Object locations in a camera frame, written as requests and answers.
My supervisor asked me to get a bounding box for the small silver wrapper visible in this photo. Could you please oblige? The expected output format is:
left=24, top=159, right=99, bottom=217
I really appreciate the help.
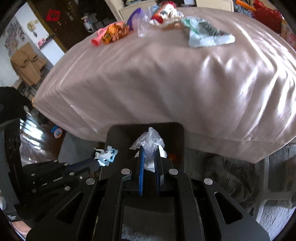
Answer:
left=94, top=146, right=118, bottom=167

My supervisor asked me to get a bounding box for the clear plastic bag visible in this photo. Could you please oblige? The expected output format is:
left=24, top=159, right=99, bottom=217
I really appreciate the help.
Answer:
left=130, top=127, right=167, bottom=172

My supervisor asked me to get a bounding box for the orange red wrapper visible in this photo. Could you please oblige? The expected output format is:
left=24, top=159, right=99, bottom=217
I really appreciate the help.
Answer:
left=101, top=22, right=130, bottom=44

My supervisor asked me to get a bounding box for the pink plastic vase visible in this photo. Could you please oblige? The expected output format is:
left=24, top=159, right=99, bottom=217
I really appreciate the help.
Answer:
left=91, top=22, right=117, bottom=46

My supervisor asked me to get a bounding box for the purple plastic lid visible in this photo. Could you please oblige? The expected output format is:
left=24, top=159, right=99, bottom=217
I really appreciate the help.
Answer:
left=126, top=8, right=142, bottom=31

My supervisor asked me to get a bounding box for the silver foil snack bag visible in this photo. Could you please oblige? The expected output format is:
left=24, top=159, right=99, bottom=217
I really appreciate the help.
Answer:
left=181, top=16, right=236, bottom=48

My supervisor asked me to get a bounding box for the red lantern ornament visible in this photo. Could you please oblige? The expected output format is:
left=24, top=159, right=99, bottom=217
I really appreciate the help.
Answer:
left=151, top=1, right=177, bottom=24

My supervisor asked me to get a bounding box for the black trash bin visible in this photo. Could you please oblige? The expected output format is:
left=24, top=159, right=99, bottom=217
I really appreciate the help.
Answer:
left=100, top=123, right=185, bottom=180

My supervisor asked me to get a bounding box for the duck plush toy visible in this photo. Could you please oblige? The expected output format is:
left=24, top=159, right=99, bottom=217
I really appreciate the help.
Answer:
left=51, top=125, right=63, bottom=138

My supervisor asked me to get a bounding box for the pink satin tablecloth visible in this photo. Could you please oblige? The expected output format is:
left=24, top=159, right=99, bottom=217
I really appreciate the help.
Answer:
left=34, top=8, right=295, bottom=163

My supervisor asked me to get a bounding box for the tan coat on chair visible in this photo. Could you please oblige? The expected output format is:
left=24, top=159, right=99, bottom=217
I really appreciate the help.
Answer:
left=11, top=43, right=47, bottom=86

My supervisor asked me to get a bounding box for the dark brown door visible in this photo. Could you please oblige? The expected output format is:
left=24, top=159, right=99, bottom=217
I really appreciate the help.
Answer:
left=28, top=0, right=117, bottom=53

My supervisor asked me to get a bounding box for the red diamond door sign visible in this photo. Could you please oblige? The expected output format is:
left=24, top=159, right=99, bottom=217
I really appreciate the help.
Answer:
left=46, top=9, right=61, bottom=22

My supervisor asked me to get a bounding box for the red plastic basket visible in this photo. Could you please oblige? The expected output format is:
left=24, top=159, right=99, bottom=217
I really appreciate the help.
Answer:
left=252, top=0, right=282, bottom=34

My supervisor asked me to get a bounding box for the orange tube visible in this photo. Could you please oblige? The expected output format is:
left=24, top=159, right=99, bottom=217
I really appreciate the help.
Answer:
left=235, top=0, right=256, bottom=11

